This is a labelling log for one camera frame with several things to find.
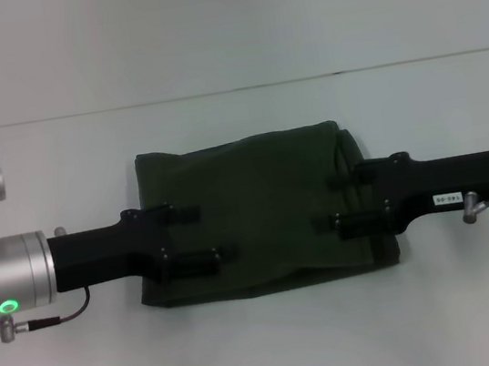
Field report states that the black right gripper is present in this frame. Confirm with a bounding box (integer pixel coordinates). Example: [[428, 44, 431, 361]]
[[303, 138, 489, 248]]

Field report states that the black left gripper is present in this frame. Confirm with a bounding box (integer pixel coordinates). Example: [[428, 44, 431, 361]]
[[42, 192, 243, 301]]

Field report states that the dark green t-shirt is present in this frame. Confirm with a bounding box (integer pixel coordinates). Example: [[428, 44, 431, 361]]
[[118, 112, 407, 318]]

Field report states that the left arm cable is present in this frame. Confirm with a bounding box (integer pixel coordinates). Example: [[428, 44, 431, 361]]
[[0, 287, 96, 346]]

